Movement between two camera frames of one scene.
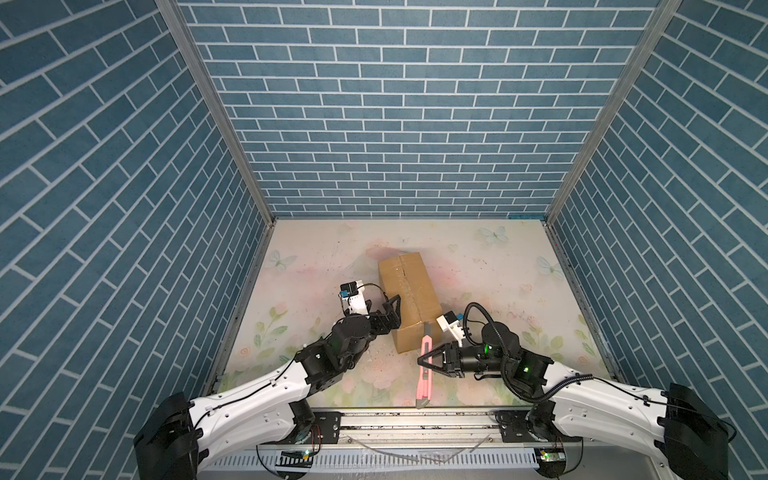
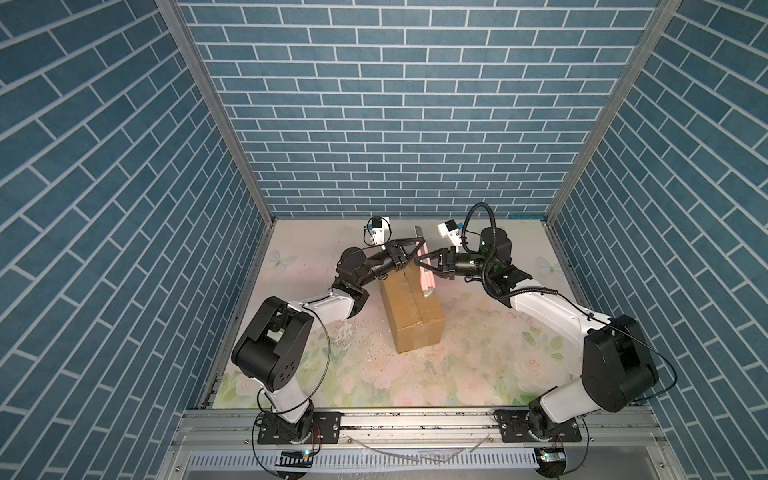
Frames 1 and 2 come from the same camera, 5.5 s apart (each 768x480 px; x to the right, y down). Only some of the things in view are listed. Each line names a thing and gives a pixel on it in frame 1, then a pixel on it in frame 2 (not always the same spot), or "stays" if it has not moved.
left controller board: (296, 459) stays
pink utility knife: (426, 373) -> (428, 277)
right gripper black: (449, 351) -> (450, 261)
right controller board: (550, 462) stays
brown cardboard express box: (407, 276) stays
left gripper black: (394, 320) -> (399, 261)
